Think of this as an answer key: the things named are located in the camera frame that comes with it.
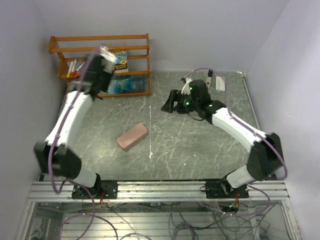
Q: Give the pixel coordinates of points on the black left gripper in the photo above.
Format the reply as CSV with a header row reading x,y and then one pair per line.
x,y
108,76

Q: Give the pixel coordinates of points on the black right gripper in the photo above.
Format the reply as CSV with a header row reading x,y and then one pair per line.
x,y
175,95

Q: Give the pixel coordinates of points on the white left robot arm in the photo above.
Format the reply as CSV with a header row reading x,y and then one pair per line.
x,y
55,155

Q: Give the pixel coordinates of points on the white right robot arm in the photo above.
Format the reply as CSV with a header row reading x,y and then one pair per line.
x,y
265,150

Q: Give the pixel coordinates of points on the blue cover book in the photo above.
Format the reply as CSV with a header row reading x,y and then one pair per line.
x,y
125,84

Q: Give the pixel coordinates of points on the red marker pen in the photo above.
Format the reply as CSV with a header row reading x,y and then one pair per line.
x,y
77,70

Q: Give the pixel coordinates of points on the illustrated paperback book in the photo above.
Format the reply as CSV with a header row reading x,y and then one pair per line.
x,y
121,65

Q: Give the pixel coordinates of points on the grey marker pen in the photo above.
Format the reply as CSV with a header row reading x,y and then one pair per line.
x,y
74,64

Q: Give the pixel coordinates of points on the yellow marker pen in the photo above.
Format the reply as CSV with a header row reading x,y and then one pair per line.
x,y
70,69

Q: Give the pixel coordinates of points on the wooden shelf rack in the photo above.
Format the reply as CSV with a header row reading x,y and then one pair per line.
x,y
137,46

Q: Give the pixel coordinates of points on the white small carton box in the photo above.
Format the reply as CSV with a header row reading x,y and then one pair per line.
x,y
220,84

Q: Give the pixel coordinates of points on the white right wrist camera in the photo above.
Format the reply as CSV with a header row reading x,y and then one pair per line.
x,y
186,88

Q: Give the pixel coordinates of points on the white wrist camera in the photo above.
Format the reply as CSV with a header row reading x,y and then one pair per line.
x,y
186,88
108,60

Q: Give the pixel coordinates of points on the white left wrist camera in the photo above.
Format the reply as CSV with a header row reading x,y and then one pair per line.
x,y
108,60

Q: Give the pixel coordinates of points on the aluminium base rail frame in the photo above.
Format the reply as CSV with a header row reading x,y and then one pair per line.
x,y
158,192

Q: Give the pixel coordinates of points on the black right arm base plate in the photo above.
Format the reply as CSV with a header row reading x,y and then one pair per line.
x,y
214,189

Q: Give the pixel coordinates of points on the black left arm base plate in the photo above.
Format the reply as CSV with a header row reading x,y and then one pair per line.
x,y
107,191

